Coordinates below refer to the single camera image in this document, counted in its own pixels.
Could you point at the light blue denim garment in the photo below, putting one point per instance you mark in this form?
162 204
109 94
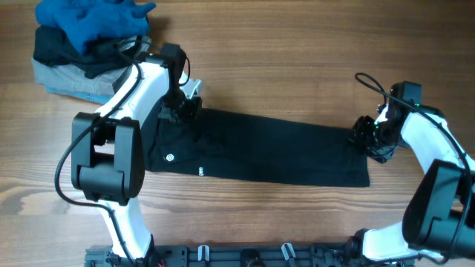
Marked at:
69 80

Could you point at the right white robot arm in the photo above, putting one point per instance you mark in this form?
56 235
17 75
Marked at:
438 223

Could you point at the left white rail clip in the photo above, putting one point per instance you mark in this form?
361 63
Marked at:
203 253

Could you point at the white rail clip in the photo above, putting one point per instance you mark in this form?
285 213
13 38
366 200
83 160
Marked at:
288 251
203 253

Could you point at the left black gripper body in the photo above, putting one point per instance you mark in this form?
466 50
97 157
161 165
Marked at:
177 107

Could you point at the black t-shirt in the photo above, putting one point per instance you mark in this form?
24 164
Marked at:
254 148

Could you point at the grey folded garment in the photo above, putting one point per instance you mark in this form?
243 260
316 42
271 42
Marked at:
59 67

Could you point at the blue crumpled garment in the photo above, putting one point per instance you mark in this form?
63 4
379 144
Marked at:
87 21

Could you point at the right white rail clip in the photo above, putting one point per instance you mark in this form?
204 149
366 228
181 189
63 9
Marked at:
288 251

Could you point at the black folded garment in pile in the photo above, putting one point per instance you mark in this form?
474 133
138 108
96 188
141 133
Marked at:
53 48

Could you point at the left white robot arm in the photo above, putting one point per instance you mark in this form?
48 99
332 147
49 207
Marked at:
107 155

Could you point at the dark metal base rail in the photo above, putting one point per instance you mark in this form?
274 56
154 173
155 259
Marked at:
317 255

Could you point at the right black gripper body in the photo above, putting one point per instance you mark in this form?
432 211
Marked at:
375 136

